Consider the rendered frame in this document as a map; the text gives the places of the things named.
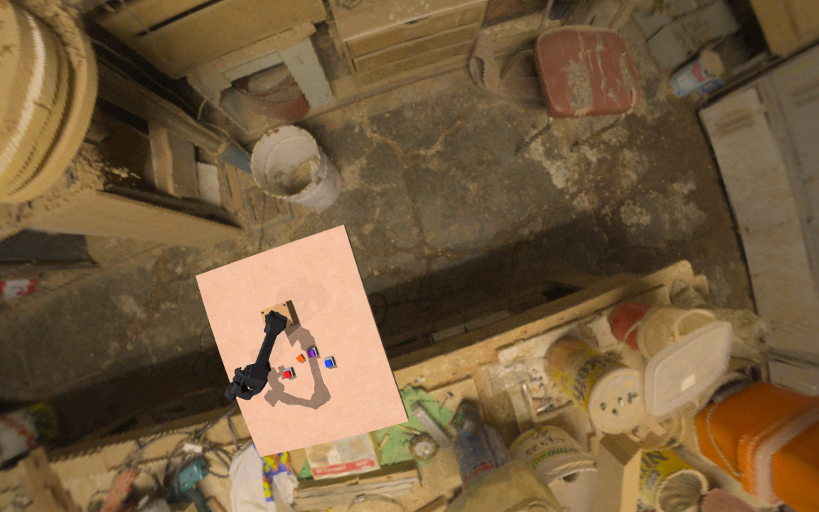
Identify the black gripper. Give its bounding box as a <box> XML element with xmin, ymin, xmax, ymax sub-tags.
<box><xmin>235</xmin><ymin>362</ymin><xmax>272</xmax><ymax>375</ymax></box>

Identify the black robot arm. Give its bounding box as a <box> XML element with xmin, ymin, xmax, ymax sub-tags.
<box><xmin>224</xmin><ymin>310</ymin><xmax>288</xmax><ymax>401</ymax></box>

